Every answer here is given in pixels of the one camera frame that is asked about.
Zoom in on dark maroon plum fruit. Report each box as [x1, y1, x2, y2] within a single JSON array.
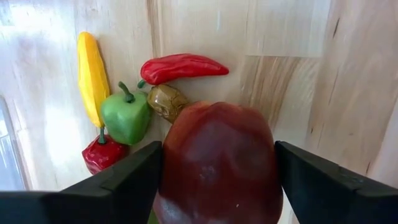
[[152, 100, 284, 224]]

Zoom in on small green bell pepper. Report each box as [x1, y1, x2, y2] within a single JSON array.
[[99, 81, 152, 146]]

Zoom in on small brown potato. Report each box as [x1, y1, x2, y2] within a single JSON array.
[[146, 83, 191, 124]]

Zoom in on red chili pepper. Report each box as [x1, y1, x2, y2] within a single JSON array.
[[137, 53, 230, 90]]

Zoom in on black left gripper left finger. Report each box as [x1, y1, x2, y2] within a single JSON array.
[[0, 141, 162, 224]]

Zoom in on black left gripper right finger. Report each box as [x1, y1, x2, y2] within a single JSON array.
[[275, 141, 398, 224]]

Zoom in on small red bell pepper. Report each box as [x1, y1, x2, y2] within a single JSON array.
[[81, 127, 130, 175]]

